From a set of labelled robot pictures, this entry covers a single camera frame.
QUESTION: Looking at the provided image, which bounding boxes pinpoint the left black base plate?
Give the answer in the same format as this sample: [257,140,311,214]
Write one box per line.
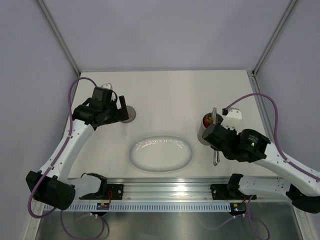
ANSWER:
[79,183,124,200]

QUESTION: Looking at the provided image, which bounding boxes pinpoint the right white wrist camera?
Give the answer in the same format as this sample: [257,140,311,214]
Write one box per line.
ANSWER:
[221,107,242,131]

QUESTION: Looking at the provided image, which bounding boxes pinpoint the slotted cable duct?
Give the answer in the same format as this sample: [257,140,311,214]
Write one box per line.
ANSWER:
[63,201,245,213]

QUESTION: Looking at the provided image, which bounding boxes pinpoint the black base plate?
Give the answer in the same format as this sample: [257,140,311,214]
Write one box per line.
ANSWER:
[209,183,250,200]
[79,183,124,200]

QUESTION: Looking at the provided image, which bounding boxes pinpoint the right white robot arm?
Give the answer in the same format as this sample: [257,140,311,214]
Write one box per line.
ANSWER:
[202,124,320,214]

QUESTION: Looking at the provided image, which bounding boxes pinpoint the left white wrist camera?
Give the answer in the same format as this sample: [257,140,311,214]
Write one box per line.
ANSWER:
[101,83,113,90]

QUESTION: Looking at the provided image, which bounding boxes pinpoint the white oval plate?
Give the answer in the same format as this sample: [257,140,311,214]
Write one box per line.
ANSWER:
[128,135,193,173]

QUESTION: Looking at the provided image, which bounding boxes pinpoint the metal tongs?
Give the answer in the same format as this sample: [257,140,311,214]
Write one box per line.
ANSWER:
[212,107,220,167]

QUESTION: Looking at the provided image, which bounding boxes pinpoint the brown shrimp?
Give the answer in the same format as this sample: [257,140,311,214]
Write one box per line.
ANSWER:
[210,112,217,124]

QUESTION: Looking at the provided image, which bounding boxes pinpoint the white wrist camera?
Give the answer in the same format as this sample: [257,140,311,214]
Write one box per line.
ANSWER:
[221,107,242,131]
[101,83,113,90]

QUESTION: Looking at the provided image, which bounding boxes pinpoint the red sausage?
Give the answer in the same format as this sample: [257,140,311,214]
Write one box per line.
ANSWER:
[203,119,212,128]

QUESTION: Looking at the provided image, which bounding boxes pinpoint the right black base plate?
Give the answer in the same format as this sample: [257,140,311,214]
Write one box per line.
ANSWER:
[209,183,250,200]

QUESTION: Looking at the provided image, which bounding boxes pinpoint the aluminium mounting rail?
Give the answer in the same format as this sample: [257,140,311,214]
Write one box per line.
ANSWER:
[62,176,305,203]

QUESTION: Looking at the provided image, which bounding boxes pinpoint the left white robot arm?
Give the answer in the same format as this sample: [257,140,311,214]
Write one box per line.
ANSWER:
[26,86,129,211]

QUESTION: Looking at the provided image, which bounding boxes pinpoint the grey cylindrical lunch container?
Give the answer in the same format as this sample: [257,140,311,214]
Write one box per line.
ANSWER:
[196,112,225,146]

